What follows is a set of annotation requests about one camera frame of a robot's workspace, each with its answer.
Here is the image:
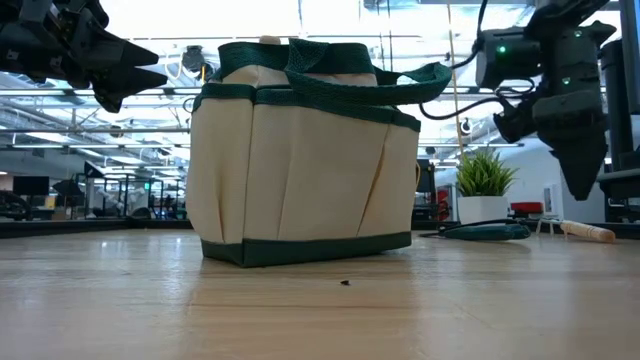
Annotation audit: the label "black display screen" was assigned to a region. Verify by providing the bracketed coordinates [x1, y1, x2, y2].
[12, 174, 51, 197]

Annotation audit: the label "yellow hanging cable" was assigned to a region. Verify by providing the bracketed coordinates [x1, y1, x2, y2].
[446, 0, 467, 159]

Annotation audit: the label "cream and green gardening bag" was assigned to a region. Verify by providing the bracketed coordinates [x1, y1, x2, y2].
[185, 37, 454, 269]

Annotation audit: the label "black aluminium table frame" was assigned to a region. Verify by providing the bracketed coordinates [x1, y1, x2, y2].
[0, 218, 640, 240]

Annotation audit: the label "black rounded equipment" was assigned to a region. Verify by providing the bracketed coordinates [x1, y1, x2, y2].
[0, 188, 35, 222]

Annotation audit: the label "artificial plant in white pot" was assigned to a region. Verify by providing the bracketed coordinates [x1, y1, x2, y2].
[455, 147, 521, 225]

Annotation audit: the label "white wall unit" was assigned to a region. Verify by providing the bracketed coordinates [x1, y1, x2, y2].
[542, 183, 562, 217]

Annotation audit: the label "red tool cabinet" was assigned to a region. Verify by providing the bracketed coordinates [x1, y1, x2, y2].
[436, 187, 452, 222]

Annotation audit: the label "red box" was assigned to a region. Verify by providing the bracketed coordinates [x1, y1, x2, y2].
[509, 201, 545, 216]

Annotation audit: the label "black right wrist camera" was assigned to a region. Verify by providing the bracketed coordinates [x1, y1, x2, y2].
[473, 27, 545, 91]

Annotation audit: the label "black ceiling cable reel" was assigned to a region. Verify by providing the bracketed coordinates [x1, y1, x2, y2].
[180, 44, 215, 81]

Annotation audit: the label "black cabinet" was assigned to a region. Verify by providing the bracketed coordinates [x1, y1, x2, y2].
[413, 158, 437, 222]

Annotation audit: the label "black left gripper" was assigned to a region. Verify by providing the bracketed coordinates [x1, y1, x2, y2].
[14, 0, 170, 114]

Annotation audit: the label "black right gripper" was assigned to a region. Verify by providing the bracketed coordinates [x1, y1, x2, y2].
[532, 20, 617, 202]

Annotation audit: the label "green-handled pruning shears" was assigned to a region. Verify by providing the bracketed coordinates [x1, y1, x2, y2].
[418, 218, 533, 242]

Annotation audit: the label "black-framed robot workstation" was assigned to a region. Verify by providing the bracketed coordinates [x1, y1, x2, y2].
[74, 159, 191, 222]

